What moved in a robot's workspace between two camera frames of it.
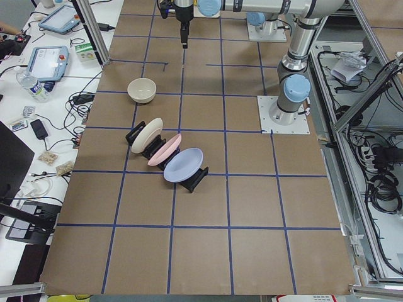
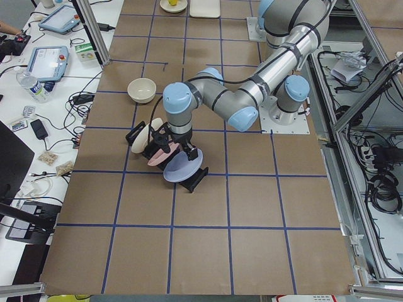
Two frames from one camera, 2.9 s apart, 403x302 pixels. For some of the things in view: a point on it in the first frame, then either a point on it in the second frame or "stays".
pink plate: (165, 150) stays
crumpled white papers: (349, 65) stays
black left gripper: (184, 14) to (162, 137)
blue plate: (183, 165) stays
